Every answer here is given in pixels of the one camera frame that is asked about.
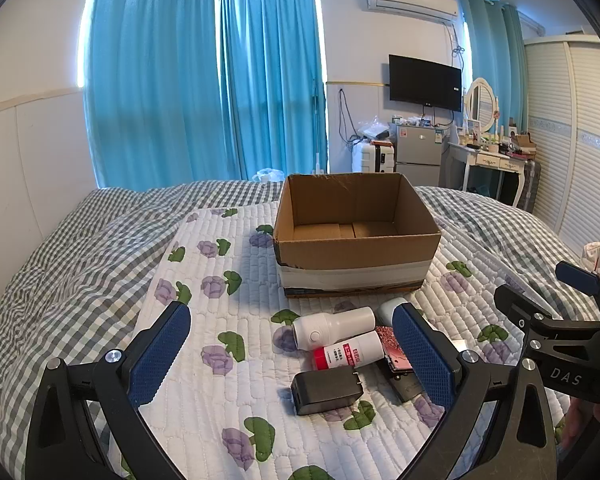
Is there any black power adapter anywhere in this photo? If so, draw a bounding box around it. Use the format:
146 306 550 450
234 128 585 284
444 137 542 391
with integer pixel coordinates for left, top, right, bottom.
290 366 365 416

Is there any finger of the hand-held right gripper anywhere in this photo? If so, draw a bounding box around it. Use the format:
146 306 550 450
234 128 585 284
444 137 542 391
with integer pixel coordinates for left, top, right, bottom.
555 260 600 311
494 284 600 332

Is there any person's right hand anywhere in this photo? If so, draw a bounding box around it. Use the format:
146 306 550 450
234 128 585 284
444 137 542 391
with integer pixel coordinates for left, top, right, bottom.
562 394 600 463

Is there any white dressing table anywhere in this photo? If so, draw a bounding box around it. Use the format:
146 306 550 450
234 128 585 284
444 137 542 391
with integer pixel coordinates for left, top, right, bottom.
446 140 531 209

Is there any white plastic bag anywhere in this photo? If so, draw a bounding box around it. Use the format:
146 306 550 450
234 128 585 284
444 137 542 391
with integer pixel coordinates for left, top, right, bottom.
251 167 286 184

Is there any wide blue curtain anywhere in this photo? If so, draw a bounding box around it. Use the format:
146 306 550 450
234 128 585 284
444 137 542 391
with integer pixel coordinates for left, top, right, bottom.
82 0 222 191

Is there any narrow blue curtain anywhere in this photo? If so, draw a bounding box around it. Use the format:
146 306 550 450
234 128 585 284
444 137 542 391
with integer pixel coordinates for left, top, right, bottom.
457 0 529 133

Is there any white plastic bottle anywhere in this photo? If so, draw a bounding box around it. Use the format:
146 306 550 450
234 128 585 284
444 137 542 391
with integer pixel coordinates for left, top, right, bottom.
293 306 377 352

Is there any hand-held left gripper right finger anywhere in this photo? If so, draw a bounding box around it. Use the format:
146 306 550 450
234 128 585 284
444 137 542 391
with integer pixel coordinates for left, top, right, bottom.
392 302 562 480

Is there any white bottle with red cap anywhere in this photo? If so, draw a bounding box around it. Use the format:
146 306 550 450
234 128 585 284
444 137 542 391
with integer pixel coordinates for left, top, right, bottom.
313 332 385 371

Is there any white air conditioner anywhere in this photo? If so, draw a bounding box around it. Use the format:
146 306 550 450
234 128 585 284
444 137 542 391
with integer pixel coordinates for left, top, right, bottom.
364 0 459 24

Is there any silver mini fridge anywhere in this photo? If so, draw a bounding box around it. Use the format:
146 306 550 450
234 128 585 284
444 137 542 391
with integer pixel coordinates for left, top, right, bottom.
395 124 452 191

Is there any white slatted wardrobe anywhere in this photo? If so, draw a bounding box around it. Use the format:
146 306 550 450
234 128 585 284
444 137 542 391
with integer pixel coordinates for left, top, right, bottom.
522 35 600 257

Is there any oval vanity mirror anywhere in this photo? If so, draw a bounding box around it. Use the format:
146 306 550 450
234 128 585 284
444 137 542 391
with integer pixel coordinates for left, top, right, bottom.
465 77 502 134

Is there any red patterned card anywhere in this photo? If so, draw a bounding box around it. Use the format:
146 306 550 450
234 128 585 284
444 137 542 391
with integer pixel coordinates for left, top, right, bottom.
375 326 414 373

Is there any black flat case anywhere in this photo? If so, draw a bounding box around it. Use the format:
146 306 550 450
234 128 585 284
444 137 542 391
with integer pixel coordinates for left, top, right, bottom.
377 360 427 403

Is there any floral quilted mat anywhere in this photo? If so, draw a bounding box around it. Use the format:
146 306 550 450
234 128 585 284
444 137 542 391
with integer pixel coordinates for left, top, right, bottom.
107 205 576 480

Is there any dark grey suitcase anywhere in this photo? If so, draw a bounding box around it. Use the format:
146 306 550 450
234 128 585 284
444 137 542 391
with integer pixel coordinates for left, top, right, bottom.
521 159 542 212

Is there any cardboard box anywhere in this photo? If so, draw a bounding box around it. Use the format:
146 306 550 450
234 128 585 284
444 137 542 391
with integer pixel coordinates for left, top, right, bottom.
272 172 442 301

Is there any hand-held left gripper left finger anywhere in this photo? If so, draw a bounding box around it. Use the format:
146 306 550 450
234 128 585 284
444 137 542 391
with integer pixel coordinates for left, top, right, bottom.
25 301 193 480

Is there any black wall television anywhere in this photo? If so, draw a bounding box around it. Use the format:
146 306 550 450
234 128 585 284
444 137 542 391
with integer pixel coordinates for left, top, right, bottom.
388 54 464 112

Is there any white suitcase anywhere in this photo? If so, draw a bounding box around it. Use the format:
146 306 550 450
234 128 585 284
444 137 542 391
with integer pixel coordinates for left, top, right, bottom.
351 141 397 175

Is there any white and teal container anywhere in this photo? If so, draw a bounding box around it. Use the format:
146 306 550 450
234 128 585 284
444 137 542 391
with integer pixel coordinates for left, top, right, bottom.
376 297 411 328

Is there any clear plastic bag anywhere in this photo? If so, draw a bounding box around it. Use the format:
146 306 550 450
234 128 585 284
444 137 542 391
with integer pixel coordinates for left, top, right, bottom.
357 116 396 142

